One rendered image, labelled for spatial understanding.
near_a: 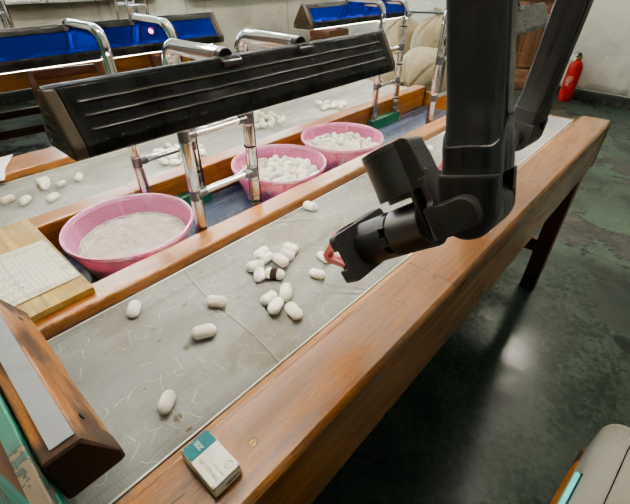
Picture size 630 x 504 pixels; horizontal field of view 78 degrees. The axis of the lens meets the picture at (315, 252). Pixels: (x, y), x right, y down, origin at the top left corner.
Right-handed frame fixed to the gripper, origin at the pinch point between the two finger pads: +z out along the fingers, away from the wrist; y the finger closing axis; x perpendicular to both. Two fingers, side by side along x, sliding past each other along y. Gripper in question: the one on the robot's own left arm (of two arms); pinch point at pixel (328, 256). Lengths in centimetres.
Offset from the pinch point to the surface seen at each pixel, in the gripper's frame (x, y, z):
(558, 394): 91, -81, 25
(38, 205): -40, 20, 66
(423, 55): -79, -322, 144
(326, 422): 16.1, 16.2, -4.5
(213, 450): 10.2, 28.0, -1.4
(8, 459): -1.5, 41.9, -1.6
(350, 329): 11.3, 2.5, 0.7
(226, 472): 12.1, 28.5, -3.6
